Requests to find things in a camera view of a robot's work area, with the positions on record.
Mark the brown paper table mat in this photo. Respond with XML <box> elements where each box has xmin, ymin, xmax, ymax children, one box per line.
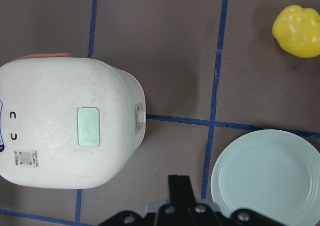
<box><xmin>0</xmin><ymin>0</ymin><xmax>320</xmax><ymax>225</ymax></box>

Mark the white rice cooker orange handle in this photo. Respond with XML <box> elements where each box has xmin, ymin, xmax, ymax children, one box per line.
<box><xmin>0</xmin><ymin>56</ymin><xmax>146</xmax><ymax>189</ymax></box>

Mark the yellow toy bell pepper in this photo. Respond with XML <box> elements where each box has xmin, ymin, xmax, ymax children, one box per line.
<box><xmin>272</xmin><ymin>5</ymin><xmax>320</xmax><ymax>58</ymax></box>

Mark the right green plate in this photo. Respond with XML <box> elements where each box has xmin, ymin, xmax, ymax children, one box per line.
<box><xmin>210</xmin><ymin>129</ymin><xmax>320</xmax><ymax>225</ymax></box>

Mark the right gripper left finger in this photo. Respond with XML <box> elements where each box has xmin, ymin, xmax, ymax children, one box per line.
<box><xmin>167</xmin><ymin>175</ymin><xmax>184</xmax><ymax>225</ymax></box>

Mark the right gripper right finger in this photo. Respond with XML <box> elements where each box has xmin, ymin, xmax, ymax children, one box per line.
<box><xmin>177</xmin><ymin>175</ymin><xmax>197</xmax><ymax>226</ymax></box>

